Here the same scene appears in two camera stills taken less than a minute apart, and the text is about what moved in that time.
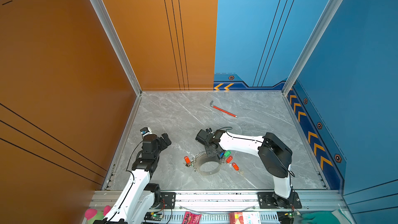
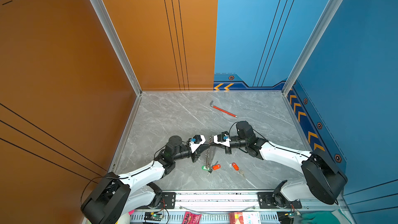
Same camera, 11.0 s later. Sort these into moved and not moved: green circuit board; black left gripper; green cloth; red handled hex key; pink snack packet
Moved: black left gripper
Not moved: red handled hex key; green cloth; pink snack packet; green circuit board
